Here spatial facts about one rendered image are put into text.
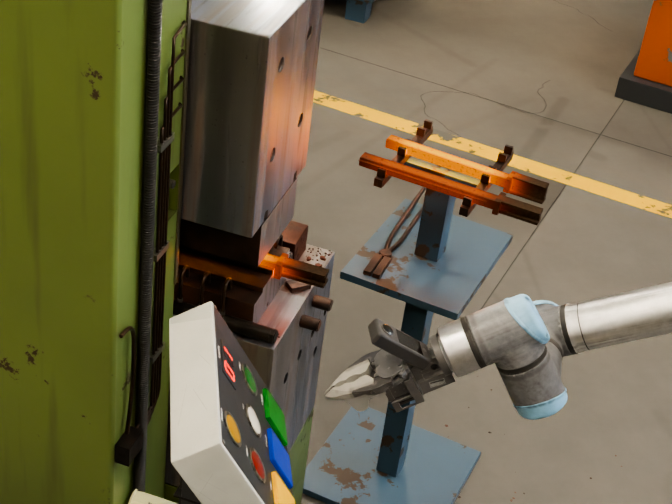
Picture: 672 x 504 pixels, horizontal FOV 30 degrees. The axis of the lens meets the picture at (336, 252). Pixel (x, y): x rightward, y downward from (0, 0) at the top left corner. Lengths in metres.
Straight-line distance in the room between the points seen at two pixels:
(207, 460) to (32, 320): 0.55
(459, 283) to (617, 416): 1.08
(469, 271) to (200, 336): 1.17
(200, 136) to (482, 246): 1.12
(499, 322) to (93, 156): 0.70
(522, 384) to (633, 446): 1.76
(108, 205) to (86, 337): 0.28
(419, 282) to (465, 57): 3.06
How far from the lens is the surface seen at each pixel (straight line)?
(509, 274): 4.42
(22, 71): 2.00
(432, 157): 2.95
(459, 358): 2.06
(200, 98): 2.20
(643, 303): 2.19
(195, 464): 1.84
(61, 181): 2.06
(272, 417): 2.11
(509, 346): 2.06
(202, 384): 1.92
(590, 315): 2.21
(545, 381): 2.12
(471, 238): 3.17
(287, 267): 2.50
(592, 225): 4.81
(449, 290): 2.97
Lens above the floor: 2.43
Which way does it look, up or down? 34 degrees down
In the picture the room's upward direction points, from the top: 8 degrees clockwise
